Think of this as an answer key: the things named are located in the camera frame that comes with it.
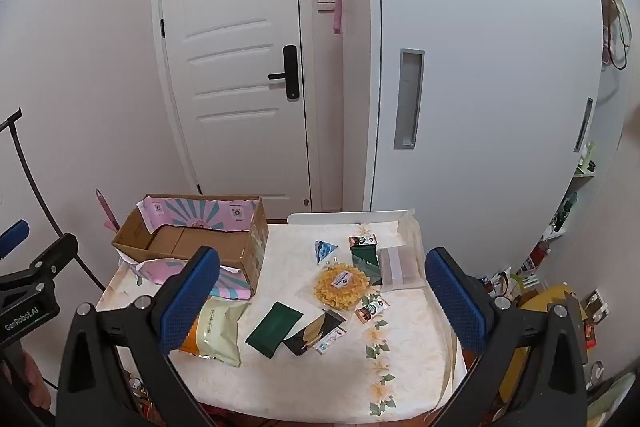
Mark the green upright packet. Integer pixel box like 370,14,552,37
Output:
350,244,383,286

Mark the white shelf with bottles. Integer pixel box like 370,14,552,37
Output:
545,139,600,242

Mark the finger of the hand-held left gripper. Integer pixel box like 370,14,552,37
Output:
0,232,80,293
0,219,31,260

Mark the dark green flat packet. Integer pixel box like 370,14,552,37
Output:
245,301,304,360

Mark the floral cream tablecloth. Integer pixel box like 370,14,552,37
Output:
95,209,468,425

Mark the white plastic table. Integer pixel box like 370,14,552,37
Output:
287,208,416,228

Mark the grey recessed door handle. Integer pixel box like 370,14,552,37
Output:
393,48,426,151
573,97,594,152

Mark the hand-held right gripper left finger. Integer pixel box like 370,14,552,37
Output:
55,246,221,427

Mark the person's left hand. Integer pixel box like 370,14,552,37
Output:
20,351,54,411

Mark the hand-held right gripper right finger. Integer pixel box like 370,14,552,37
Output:
424,247,588,427

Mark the white panelled door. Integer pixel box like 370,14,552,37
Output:
152,0,312,212

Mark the pink long-handled shoehorn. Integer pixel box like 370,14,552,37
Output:
96,189,121,232

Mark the brown cardboard box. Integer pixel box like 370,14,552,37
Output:
111,193,270,297

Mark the black door handle lock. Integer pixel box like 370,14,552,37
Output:
268,45,302,99

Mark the orange and cream chip bag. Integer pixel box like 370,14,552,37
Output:
179,297,251,368

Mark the black and gold packet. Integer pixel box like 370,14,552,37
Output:
282,311,347,357

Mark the black cable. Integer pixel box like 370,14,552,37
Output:
0,107,107,293

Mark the pile of household items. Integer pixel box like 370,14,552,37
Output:
480,239,612,353

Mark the pink printed cardboard sheet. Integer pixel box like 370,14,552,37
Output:
124,257,252,301
141,196,259,234

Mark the small white sachet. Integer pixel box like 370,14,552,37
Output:
314,326,347,354

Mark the yellow waffle cookie packet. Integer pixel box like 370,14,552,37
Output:
313,259,370,309

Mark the white sliding cabinet door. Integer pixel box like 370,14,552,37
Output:
375,0,603,214

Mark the blue triangular packet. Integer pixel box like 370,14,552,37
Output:
314,239,339,267

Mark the translucent white box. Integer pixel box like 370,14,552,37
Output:
377,244,426,292

